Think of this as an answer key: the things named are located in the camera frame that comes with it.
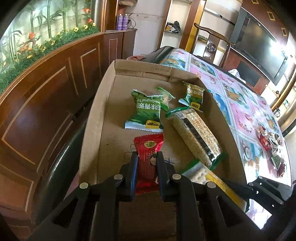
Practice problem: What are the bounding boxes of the artificial flower planter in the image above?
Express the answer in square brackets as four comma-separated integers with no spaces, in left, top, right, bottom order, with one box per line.
[0,0,100,93]

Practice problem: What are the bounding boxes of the black flat television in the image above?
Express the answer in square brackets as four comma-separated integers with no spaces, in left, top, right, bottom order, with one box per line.
[231,7,289,86]

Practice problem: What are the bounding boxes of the clear green-ended cracker packet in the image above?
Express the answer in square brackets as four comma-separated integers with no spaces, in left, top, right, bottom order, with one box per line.
[165,106,228,171]

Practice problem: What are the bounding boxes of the black chair back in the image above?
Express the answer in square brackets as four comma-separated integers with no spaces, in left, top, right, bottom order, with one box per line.
[32,120,89,218]
[144,46,178,65]

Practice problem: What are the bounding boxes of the cardboard box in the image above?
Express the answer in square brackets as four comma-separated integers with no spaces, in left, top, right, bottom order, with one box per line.
[79,59,249,241]

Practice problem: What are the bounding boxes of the large green snack packet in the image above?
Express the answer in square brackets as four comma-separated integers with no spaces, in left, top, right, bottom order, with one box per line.
[125,89,163,133]

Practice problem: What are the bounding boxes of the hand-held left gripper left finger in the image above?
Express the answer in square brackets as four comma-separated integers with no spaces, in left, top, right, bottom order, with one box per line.
[28,151,139,241]

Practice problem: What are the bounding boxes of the white plastic bag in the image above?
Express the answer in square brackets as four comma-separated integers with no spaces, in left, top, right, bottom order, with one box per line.
[228,69,245,80]

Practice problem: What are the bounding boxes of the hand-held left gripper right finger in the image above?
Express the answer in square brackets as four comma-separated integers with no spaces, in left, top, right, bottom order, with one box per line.
[156,151,270,241]

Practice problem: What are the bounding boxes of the yellow cracker packet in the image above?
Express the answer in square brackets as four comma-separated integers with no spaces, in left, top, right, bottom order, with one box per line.
[180,159,248,212]

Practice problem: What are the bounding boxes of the wooden television cabinet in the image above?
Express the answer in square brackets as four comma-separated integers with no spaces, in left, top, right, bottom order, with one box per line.
[223,50,271,94]

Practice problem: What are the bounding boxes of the carved wooden armchair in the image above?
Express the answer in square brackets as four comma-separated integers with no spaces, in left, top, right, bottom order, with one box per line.
[193,23,236,69]

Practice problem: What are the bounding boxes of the small green snack packet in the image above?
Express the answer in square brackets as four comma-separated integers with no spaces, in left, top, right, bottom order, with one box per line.
[156,86,176,112]

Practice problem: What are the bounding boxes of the brown wooden panel cabinet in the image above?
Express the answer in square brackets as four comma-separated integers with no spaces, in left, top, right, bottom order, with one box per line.
[0,29,137,234]

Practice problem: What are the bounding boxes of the tangled black cable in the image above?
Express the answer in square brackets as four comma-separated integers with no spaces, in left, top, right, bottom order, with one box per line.
[128,14,139,29]

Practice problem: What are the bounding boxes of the red snack packet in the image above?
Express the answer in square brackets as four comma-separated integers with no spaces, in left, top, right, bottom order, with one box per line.
[134,133,164,194]

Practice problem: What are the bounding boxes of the white alcove shelf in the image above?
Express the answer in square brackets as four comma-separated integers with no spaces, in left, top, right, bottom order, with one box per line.
[159,0,193,50]

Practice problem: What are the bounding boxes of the pile of snack packets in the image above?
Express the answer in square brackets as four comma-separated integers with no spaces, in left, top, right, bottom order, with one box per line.
[255,125,287,178]

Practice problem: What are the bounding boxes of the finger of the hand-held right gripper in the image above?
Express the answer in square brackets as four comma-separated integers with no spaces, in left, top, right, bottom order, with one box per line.
[223,179,285,205]
[257,176,292,197]

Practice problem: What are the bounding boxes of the dark cloth bundle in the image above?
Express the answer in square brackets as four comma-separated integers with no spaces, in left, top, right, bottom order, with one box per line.
[165,21,182,33]

